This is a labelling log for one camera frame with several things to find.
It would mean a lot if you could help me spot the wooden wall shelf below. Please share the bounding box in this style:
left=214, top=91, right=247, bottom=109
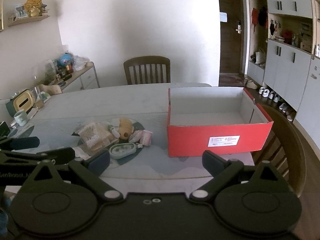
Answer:
left=8, top=15, right=50, bottom=27

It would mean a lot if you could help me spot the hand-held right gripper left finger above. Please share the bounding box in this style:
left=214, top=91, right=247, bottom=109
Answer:
left=21, top=151, right=125, bottom=203

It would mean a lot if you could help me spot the light green mug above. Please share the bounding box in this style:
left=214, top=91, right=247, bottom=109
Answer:
left=14, top=111, right=29, bottom=127

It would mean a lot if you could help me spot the white sideboard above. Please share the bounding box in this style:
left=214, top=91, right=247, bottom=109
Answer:
left=61, top=62, right=100, bottom=93

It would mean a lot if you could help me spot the brown door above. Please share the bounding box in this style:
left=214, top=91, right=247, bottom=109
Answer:
left=217, top=0, right=247, bottom=87

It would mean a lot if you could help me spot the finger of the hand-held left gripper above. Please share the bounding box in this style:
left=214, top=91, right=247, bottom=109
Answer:
left=0, top=135, right=40, bottom=152
left=0, top=147, right=76, bottom=166

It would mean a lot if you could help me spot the white bag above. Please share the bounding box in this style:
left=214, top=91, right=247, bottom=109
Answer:
left=250, top=47, right=267, bottom=67

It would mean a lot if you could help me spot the patterned doormat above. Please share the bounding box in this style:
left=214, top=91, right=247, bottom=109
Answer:
left=219, top=74, right=247, bottom=85

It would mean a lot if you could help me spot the clear plastic bag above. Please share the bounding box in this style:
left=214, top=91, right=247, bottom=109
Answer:
left=74, top=55, right=90, bottom=71

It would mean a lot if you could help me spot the red shoe box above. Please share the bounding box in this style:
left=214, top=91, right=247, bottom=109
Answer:
left=167, top=87, right=274, bottom=157

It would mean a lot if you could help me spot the glass vase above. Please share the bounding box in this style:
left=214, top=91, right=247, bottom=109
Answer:
left=34, top=60, right=57, bottom=85

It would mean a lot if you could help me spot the small green bottle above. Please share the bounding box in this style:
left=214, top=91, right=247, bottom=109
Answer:
left=107, top=121, right=120, bottom=136

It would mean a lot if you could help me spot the white tissue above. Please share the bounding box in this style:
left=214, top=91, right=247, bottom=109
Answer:
left=72, top=147, right=92, bottom=160

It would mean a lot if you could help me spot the white pouch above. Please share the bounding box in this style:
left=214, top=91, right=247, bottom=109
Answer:
left=129, top=130, right=142, bottom=143

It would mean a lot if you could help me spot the white wall cabinet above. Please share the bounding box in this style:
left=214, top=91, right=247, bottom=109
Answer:
left=246, top=0, right=320, bottom=125

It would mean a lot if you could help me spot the small photo frame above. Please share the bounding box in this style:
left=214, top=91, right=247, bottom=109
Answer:
left=14, top=4, right=28, bottom=18

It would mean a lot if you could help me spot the yellow ornament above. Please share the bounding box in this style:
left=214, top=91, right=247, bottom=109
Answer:
left=25, top=0, right=42, bottom=17

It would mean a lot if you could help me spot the blue globe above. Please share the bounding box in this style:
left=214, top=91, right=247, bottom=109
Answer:
left=58, top=52, right=73, bottom=67

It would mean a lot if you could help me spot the yellow plush toy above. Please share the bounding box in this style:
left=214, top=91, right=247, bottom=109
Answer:
left=117, top=118, right=134, bottom=140

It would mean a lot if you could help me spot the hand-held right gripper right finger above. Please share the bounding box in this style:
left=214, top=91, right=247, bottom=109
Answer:
left=190, top=150, right=292, bottom=203

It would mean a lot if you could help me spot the pink packet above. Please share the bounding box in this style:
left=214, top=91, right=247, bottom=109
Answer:
left=140, top=130, right=153, bottom=147

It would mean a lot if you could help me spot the red hanging garment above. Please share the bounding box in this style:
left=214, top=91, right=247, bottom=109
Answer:
left=251, top=8, right=259, bottom=33

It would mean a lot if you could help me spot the light green case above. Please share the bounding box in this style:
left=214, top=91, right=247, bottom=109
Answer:
left=109, top=142, right=142, bottom=160

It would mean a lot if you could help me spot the yellow green tissue box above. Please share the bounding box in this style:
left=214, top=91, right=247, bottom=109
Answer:
left=5, top=89, right=38, bottom=117

